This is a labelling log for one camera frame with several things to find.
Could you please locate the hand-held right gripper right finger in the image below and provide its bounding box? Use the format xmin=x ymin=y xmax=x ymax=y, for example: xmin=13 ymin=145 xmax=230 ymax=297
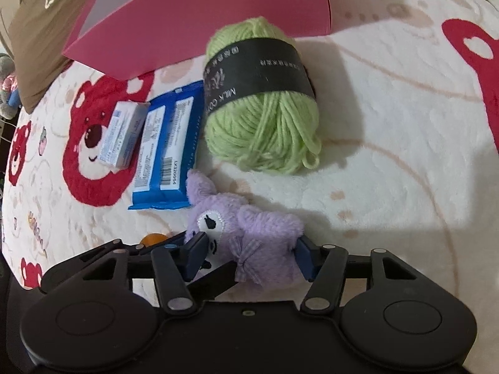
xmin=294 ymin=236 xmax=419 ymax=316

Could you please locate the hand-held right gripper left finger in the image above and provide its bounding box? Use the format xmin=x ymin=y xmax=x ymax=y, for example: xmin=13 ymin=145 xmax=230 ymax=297
xmin=78 ymin=232 xmax=209 ymax=317

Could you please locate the purple plush toy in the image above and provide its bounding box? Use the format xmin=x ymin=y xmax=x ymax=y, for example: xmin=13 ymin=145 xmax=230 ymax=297
xmin=183 ymin=169 xmax=307 ymax=284

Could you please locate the blue snack packet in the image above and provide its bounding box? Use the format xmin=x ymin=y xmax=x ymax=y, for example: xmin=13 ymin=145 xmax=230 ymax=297
xmin=128 ymin=80 xmax=206 ymax=212

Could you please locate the small white cardboard box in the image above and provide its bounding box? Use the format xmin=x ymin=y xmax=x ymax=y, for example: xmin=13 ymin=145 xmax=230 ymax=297
xmin=95 ymin=100 xmax=151 ymax=171

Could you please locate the green yarn ball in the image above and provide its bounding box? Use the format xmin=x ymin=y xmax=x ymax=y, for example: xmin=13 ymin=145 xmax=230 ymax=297
xmin=203 ymin=16 xmax=323 ymax=175

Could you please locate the pink cardboard box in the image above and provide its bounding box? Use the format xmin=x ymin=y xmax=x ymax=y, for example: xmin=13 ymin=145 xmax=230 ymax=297
xmin=62 ymin=0 xmax=333 ymax=81

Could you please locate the grey plush toy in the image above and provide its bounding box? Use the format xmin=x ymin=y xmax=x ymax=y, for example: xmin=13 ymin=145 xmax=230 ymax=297
xmin=0 ymin=52 xmax=21 ymax=120

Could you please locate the brown pillow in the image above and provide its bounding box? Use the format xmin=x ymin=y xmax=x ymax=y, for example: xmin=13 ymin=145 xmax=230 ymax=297
xmin=8 ymin=0 xmax=114 ymax=115

